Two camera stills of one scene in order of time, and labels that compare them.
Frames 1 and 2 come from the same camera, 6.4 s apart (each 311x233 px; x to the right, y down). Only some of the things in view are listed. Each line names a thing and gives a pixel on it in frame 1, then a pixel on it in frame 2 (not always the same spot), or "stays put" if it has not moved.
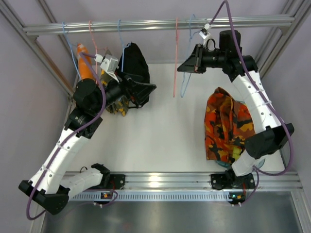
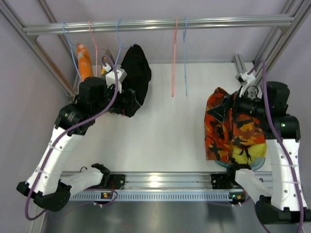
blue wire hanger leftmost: (70, 46) stays put
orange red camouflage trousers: (228, 124) stays put
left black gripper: (129, 88) -> (126, 101)
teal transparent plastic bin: (258, 165) stays put
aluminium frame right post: (277, 41) stays put
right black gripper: (199, 58) -> (233, 107)
